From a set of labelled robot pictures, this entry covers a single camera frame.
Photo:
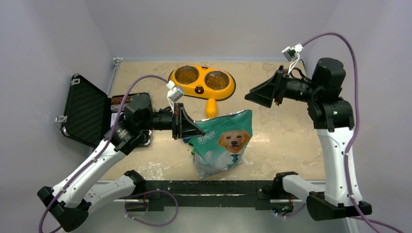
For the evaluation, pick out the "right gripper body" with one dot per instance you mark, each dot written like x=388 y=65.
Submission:
x=293 y=88

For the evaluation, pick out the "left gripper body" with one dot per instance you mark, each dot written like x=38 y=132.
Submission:
x=167 y=120

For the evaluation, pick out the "yellow plastic scoop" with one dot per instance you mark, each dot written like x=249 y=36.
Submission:
x=211 y=109

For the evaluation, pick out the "green dog food bag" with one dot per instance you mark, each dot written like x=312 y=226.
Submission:
x=222 y=146

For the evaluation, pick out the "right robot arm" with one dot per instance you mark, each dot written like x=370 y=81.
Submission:
x=333 y=119

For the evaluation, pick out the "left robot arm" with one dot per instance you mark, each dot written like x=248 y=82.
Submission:
x=72 y=200

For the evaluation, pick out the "yellow double pet bowl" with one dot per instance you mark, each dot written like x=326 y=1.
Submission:
x=204 y=82

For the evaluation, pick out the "black poker chip case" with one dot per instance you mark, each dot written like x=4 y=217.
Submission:
x=89 y=113

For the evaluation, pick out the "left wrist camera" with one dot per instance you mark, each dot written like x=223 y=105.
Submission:
x=174 y=94

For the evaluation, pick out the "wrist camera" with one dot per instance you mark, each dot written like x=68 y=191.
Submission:
x=174 y=94
x=292 y=54

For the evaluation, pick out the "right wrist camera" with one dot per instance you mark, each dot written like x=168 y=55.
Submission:
x=292 y=54

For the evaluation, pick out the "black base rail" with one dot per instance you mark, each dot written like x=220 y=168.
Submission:
x=257 y=194

